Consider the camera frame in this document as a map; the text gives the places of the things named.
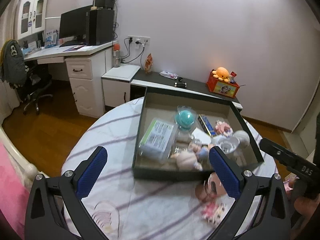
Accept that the pink white block figure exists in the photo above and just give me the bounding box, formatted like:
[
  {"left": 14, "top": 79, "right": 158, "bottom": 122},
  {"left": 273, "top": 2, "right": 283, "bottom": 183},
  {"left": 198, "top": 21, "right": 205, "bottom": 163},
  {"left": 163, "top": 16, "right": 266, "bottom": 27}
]
[{"left": 202, "top": 202, "right": 227, "bottom": 226}]

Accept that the white astronaut figure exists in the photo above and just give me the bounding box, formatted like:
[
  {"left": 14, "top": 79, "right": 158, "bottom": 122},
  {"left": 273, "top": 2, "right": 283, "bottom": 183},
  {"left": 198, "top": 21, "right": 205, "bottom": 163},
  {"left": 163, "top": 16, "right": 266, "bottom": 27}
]
[{"left": 231, "top": 130, "right": 250, "bottom": 155}]

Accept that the pink pig figurine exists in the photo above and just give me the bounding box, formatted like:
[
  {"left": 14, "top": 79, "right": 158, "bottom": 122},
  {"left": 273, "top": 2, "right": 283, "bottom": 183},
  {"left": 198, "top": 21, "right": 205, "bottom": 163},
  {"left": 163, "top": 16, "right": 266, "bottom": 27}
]
[{"left": 170, "top": 142, "right": 209, "bottom": 171}]

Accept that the white power adapter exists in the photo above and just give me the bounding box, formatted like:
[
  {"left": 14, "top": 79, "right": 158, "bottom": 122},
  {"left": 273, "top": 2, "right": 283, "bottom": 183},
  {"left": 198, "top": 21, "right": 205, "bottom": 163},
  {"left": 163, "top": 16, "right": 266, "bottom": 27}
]
[{"left": 191, "top": 128, "right": 212, "bottom": 145}]

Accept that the teal ball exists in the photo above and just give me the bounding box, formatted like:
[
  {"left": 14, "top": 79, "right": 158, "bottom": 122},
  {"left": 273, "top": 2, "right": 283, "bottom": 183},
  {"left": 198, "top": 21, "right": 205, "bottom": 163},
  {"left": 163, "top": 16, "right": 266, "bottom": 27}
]
[{"left": 174, "top": 106, "right": 197, "bottom": 131}]

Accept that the clear plastic card box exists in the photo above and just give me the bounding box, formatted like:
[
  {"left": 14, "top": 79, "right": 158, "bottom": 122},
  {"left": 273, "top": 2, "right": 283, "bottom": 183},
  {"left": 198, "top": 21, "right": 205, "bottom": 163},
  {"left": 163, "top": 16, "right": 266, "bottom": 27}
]
[{"left": 138, "top": 118, "right": 178, "bottom": 164}]

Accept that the white plug night light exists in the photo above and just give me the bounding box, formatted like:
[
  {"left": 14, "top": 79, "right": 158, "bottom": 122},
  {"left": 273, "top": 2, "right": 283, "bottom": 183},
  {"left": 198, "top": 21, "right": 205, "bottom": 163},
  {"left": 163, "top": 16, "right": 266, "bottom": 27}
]
[{"left": 215, "top": 136, "right": 240, "bottom": 154}]

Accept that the person's right hand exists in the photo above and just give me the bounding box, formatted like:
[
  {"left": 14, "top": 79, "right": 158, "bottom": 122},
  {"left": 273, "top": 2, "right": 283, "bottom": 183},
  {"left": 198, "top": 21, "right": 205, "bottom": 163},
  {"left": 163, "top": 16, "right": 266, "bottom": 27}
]
[{"left": 287, "top": 178, "right": 319, "bottom": 219}]

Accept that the pink blanket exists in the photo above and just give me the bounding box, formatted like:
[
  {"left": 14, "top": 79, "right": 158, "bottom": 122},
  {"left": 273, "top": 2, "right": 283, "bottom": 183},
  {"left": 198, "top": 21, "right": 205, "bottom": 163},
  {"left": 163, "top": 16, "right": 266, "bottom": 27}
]
[{"left": 1, "top": 143, "right": 29, "bottom": 239}]

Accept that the striped white table cloth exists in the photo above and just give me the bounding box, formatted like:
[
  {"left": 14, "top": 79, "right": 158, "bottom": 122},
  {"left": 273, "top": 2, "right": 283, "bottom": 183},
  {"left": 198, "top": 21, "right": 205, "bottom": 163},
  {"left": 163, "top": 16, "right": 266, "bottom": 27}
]
[{"left": 60, "top": 97, "right": 279, "bottom": 240}]

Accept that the black shallow tray box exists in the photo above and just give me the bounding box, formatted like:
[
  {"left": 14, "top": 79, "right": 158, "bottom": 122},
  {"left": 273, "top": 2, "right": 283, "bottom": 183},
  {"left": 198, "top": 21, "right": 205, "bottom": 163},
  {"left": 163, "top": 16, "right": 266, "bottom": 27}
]
[{"left": 132, "top": 88, "right": 264, "bottom": 181}]

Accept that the red storage box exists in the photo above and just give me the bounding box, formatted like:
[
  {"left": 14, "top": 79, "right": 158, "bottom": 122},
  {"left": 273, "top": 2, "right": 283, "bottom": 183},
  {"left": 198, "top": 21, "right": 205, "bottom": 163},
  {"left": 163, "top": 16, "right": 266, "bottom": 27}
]
[{"left": 206, "top": 73, "right": 240, "bottom": 99}]

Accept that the orange octopus plush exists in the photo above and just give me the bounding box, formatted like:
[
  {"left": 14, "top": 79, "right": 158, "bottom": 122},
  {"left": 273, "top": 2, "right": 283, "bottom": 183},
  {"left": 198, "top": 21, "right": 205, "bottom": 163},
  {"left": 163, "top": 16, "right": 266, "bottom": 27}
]
[{"left": 212, "top": 67, "right": 230, "bottom": 83}]

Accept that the black office chair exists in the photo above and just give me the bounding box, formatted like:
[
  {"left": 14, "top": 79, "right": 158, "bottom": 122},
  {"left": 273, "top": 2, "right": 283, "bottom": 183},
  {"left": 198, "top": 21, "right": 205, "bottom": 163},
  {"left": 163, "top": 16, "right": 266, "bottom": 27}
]
[{"left": 16, "top": 65, "right": 53, "bottom": 115}]

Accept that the grey jacket on chair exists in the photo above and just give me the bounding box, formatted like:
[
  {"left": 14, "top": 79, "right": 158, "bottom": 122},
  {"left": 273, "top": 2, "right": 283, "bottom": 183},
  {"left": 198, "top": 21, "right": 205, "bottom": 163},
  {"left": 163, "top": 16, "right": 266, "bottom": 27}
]
[{"left": 1, "top": 39, "right": 27, "bottom": 85}]

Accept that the black white low cabinet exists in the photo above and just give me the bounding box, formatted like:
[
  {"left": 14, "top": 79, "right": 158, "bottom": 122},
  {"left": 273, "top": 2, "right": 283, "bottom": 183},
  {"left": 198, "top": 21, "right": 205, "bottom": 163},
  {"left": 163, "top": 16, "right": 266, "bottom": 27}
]
[{"left": 101, "top": 64, "right": 242, "bottom": 111}]

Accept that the white desk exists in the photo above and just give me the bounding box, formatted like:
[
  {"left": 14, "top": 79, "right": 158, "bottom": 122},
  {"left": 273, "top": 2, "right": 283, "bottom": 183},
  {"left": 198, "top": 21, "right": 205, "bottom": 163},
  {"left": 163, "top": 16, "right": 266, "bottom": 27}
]
[{"left": 24, "top": 41, "right": 118, "bottom": 118}]

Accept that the orange cap bottle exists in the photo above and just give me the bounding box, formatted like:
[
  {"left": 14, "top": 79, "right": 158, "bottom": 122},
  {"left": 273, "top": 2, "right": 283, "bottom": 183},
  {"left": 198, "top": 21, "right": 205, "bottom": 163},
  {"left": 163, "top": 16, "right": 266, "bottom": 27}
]
[{"left": 113, "top": 43, "right": 121, "bottom": 68}]

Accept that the black monitor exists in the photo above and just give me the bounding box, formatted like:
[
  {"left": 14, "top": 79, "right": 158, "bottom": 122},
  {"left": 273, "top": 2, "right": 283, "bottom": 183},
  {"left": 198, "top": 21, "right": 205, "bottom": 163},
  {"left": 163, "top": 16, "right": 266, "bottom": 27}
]
[{"left": 59, "top": 5, "right": 91, "bottom": 47}]

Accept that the black computer tower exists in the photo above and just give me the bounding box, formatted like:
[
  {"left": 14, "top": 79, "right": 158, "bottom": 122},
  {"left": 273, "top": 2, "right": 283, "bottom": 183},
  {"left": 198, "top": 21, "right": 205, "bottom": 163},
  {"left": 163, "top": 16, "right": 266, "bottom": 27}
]
[{"left": 86, "top": 9, "right": 114, "bottom": 46}]

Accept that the white hutch cabinet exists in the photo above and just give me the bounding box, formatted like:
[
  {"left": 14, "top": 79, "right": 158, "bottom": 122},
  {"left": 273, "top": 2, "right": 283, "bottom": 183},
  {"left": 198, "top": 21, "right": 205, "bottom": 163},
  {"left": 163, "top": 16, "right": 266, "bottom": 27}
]
[{"left": 17, "top": 0, "right": 48, "bottom": 40}]

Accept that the white bed post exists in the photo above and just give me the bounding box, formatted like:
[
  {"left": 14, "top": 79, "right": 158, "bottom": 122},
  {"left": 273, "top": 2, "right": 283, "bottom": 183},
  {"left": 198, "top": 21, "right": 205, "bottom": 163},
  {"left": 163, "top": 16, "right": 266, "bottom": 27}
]
[{"left": 1, "top": 127, "right": 49, "bottom": 180}]

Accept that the wall power socket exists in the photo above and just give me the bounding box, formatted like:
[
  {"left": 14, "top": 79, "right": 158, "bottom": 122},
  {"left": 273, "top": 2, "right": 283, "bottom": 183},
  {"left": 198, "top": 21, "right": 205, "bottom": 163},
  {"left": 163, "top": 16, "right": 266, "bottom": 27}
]
[{"left": 128, "top": 35, "right": 151, "bottom": 45}]

